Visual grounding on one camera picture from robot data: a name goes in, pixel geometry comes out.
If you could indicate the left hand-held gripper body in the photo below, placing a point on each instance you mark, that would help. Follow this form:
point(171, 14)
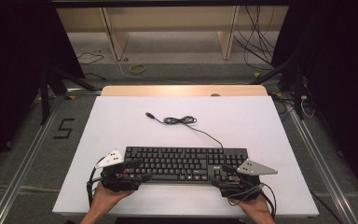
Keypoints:
point(118, 182)

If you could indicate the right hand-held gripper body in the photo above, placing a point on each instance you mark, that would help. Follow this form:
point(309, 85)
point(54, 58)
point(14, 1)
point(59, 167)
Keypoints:
point(251, 169)

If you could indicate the black computer keyboard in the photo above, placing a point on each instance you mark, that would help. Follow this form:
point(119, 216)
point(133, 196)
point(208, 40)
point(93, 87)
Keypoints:
point(174, 161)

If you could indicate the person's left hand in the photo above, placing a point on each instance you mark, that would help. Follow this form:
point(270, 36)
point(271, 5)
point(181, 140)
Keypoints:
point(105, 199)

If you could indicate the person's right hand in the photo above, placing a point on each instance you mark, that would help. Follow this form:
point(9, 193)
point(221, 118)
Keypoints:
point(259, 207)

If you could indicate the light wooden table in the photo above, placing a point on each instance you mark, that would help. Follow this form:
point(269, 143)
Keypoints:
point(167, 90)

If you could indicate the black tripod stand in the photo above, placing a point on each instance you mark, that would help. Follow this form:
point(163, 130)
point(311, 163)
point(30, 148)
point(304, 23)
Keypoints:
point(298, 93)
point(44, 99)

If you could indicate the yellow tape roll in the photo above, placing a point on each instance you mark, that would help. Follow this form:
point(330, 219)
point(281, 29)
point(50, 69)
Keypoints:
point(131, 69)

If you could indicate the black curtain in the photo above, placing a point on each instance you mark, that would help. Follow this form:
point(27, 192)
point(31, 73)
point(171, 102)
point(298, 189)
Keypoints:
point(12, 62)
point(338, 77)

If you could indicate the light wooden shelf unit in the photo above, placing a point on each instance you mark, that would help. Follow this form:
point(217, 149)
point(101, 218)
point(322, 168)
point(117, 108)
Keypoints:
point(118, 34)

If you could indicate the black overhead bar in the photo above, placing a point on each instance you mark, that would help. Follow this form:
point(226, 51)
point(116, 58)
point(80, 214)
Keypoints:
point(167, 3)

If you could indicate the metal floor rail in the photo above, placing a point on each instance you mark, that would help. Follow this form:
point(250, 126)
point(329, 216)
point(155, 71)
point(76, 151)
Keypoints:
point(21, 174)
point(323, 168)

